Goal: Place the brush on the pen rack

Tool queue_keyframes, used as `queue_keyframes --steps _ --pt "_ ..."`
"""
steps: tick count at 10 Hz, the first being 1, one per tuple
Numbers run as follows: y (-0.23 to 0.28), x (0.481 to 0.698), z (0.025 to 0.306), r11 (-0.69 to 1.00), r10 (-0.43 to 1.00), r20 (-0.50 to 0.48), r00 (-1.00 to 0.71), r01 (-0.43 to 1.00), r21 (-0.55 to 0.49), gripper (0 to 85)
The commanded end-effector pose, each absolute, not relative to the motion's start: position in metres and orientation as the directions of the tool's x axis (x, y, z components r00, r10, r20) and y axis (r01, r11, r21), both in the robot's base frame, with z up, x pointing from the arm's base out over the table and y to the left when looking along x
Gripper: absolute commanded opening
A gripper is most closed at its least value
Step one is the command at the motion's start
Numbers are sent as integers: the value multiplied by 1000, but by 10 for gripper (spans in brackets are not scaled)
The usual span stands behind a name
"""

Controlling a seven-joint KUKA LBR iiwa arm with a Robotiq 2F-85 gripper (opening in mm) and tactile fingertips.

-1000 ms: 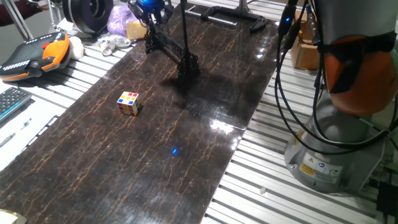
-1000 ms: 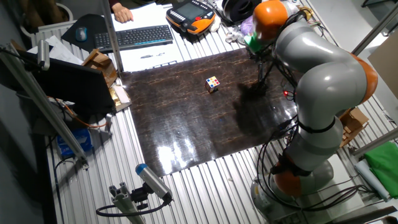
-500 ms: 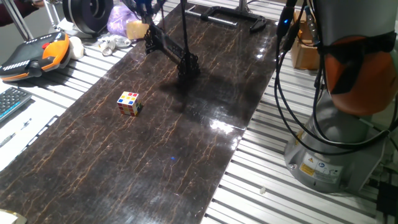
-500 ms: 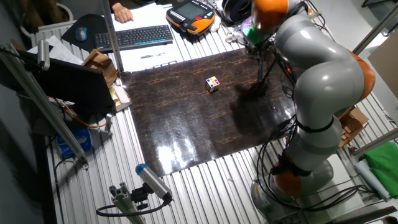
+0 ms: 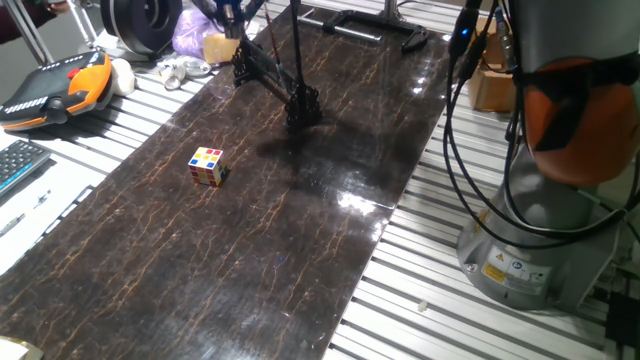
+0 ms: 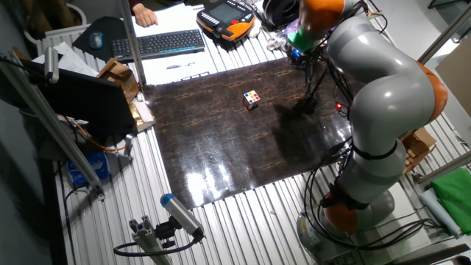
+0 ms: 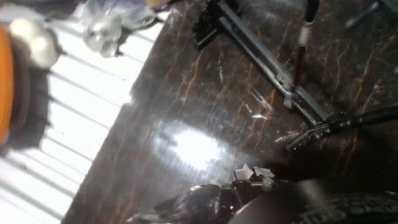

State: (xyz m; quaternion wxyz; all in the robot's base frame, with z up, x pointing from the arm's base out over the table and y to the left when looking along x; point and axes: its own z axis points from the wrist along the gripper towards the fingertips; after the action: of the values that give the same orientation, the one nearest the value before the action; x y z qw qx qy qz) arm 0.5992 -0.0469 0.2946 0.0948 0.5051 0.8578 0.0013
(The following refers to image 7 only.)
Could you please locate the white rounded object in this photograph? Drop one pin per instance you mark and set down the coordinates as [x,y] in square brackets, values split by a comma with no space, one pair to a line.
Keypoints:
[34,40]

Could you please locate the crumpled clear plastic bag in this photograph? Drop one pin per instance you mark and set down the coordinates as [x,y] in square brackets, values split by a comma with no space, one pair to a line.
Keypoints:
[105,28]

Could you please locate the thin black pole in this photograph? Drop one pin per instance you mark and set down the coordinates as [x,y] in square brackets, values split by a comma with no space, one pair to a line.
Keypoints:
[370,117]

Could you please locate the black and orange teach pendant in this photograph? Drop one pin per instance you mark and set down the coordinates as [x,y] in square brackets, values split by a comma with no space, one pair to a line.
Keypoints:
[6,87]

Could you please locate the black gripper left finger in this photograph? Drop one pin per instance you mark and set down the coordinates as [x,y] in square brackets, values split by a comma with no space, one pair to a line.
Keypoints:
[199,203]

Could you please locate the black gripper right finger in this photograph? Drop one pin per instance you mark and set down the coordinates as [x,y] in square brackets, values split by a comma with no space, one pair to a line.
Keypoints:
[258,180]

